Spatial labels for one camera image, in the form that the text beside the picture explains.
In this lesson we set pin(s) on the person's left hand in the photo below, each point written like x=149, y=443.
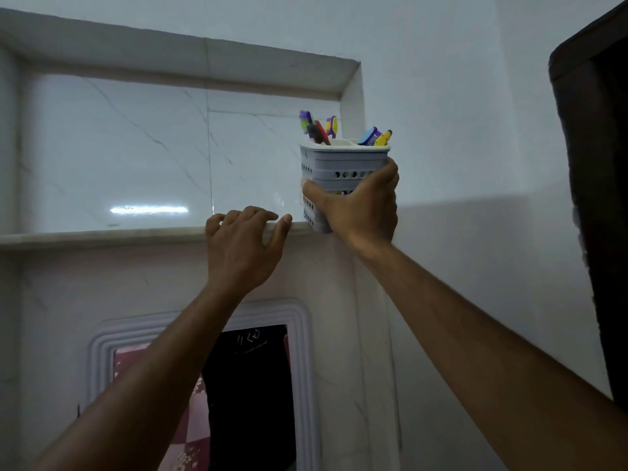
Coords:
x=240, y=257

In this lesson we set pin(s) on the person's right hand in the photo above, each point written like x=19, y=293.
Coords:
x=360, y=215

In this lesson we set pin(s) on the person's left middle finger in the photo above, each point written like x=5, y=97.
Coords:
x=249, y=213

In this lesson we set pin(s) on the person's left little finger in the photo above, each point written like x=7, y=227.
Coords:
x=214, y=223

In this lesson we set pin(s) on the person's left thumb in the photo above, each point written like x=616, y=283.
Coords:
x=282, y=235

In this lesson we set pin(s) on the person's right thumb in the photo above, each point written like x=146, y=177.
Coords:
x=316, y=193

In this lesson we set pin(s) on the grey perforated plastic basket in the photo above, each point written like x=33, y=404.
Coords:
x=338, y=166

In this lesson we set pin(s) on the person's right forearm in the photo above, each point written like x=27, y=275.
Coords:
x=490, y=367

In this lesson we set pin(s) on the person's left forearm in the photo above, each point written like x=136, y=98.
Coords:
x=147, y=382

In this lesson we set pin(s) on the red and black toothbrush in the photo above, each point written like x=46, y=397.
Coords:
x=320, y=133

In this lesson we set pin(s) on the yellow and purple toothbrush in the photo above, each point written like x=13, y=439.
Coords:
x=332, y=126

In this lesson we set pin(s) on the purple and green toothbrush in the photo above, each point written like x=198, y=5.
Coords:
x=305, y=120

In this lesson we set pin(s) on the blue toothbrush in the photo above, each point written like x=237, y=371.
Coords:
x=368, y=136

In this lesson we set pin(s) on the dark brown door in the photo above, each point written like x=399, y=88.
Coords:
x=596, y=201

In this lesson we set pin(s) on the white framed wall mirror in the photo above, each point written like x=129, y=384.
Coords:
x=299, y=387

